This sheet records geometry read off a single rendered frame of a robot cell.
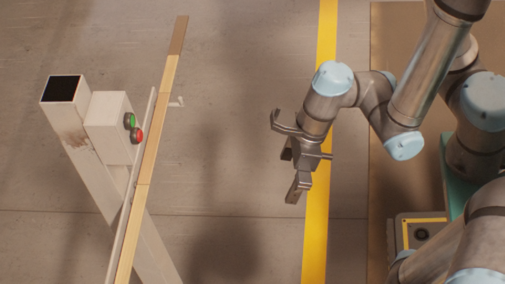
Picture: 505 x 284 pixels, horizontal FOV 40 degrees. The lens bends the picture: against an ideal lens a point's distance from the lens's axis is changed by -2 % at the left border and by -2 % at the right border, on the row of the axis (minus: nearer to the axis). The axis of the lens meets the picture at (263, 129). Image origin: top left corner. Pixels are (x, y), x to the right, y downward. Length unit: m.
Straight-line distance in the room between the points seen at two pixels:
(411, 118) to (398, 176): 1.15
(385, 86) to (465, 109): 0.17
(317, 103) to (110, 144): 0.46
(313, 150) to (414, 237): 0.61
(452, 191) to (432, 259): 0.55
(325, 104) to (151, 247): 0.47
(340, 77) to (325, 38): 1.55
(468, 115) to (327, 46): 1.49
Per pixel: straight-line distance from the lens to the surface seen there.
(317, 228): 2.42
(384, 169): 2.53
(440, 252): 1.07
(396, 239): 2.02
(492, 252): 0.84
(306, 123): 1.48
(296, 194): 1.57
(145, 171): 1.39
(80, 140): 1.21
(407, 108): 1.36
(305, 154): 1.49
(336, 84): 1.41
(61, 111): 1.16
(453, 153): 1.63
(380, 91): 1.47
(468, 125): 1.53
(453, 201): 1.62
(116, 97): 1.18
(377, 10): 3.06
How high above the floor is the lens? 2.10
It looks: 52 degrees down
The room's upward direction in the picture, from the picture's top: 11 degrees counter-clockwise
